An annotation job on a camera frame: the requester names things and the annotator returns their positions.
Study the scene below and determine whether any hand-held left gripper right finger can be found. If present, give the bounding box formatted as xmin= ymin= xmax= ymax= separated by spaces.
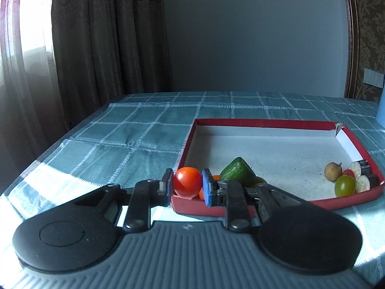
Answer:
xmin=201 ymin=168 xmax=303 ymax=232

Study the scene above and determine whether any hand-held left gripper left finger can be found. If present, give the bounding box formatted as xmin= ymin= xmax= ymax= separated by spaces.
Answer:
xmin=72 ymin=168 xmax=175 ymax=233

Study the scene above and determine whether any green cucumber piece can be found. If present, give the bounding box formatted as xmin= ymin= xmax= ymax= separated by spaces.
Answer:
xmin=219 ymin=157 xmax=256 ymax=187

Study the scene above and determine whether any red cardboard box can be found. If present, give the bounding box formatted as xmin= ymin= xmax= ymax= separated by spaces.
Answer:
xmin=171 ymin=118 xmax=385 ymax=218

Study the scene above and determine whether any brown longan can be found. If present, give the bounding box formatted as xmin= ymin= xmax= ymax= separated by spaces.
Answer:
xmin=324 ymin=162 xmax=343 ymax=182

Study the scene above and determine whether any small green tomato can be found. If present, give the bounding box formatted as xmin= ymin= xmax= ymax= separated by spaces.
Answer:
xmin=334 ymin=175 xmax=356 ymax=197

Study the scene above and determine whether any eggplant slice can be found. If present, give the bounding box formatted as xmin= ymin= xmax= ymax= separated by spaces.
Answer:
xmin=349 ymin=159 xmax=372 ymax=180
xmin=355 ymin=173 xmax=380 ymax=194

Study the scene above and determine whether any orange tangerine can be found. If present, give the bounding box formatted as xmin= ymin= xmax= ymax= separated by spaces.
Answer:
xmin=198 ymin=175 xmax=221 ymax=201

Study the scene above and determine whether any teal plaid tablecloth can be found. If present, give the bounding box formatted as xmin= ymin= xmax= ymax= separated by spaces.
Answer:
xmin=0 ymin=91 xmax=385 ymax=289

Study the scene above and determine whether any brown patterned curtain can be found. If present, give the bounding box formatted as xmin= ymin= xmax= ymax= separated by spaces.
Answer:
xmin=51 ymin=0 xmax=173 ymax=127

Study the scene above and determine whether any sheer white curtain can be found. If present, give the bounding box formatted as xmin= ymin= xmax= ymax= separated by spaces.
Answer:
xmin=0 ymin=0 xmax=67 ymax=187

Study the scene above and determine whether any white wall switch panel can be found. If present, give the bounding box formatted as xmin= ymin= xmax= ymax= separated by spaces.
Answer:
xmin=363 ymin=68 xmax=385 ymax=88

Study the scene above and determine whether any dark wooden wall trim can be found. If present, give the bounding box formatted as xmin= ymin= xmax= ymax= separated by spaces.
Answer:
xmin=341 ymin=0 xmax=362 ymax=99

